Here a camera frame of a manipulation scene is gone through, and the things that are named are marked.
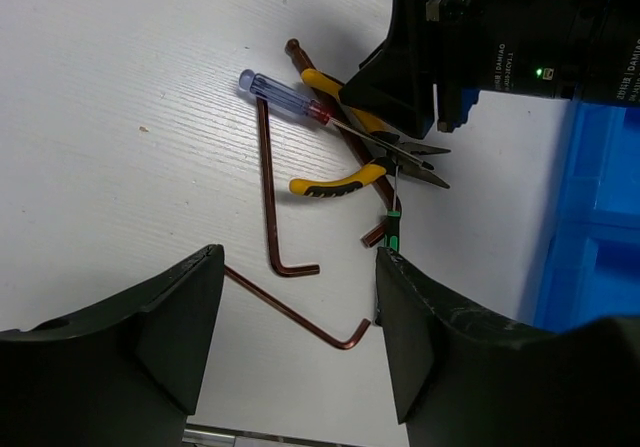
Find yellow pliers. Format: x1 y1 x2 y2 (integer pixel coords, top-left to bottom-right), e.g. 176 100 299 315
289 68 452 201

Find blue clear handle screwdriver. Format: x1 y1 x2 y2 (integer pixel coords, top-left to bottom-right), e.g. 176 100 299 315
238 69 434 170

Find blue plastic bin near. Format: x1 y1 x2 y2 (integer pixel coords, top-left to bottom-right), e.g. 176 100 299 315
533 103 639 332

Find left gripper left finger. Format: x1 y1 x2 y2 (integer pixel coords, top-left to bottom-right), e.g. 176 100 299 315
1 245 224 446

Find green black small screwdriver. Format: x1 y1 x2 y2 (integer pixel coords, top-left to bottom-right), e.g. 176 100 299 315
383 165 402 252

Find brown hex key under pliers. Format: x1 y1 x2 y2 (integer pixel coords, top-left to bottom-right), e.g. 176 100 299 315
285 38 394 248

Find brown hex key long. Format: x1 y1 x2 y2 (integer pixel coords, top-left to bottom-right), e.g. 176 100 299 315
223 265 372 352

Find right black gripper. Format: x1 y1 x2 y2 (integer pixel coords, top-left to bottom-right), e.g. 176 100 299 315
339 0 580 137

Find brown hex key short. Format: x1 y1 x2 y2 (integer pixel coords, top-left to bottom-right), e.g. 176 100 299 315
256 99 320 278

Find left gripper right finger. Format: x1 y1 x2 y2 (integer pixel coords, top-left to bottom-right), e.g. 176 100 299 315
376 248 639 446

